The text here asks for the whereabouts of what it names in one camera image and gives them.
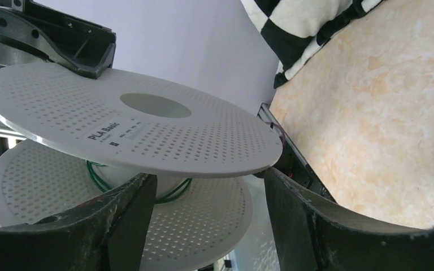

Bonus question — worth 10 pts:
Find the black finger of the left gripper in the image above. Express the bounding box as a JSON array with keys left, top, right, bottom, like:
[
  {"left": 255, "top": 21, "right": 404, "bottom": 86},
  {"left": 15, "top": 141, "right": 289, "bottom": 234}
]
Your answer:
[{"left": 0, "top": 1, "right": 116, "bottom": 79}]

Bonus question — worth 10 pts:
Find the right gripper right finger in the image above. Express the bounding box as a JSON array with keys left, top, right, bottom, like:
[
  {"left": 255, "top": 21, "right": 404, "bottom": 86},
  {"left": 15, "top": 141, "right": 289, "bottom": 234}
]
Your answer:
[{"left": 264, "top": 168, "right": 401, "bottom": 270}]

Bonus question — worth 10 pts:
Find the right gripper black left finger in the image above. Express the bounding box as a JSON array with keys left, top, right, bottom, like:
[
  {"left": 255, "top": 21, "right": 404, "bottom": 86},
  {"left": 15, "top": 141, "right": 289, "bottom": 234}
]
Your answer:
[{"left": 33, "top": 173, "right": 158, "bottom": 270}]

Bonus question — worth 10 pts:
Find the thin black cable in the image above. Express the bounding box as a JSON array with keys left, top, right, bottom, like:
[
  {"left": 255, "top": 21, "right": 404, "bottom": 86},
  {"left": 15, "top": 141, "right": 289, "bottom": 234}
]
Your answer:
[{"left": 86, "top": 160, "right": 193, "bottom": 205}]

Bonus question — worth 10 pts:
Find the black white checkered pillow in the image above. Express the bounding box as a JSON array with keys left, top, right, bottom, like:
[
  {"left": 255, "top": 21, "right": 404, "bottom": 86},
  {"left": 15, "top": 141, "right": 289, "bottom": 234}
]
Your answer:
[{"left": 241, "top": 0, "right": 381, "bottom": 89}]

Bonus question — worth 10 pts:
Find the translucent white cable spool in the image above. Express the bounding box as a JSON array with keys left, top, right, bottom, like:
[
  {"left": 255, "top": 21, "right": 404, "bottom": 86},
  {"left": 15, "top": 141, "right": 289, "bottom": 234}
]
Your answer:
[{"left": 0, "top": 63, "right": 283, "bottom": 270}]

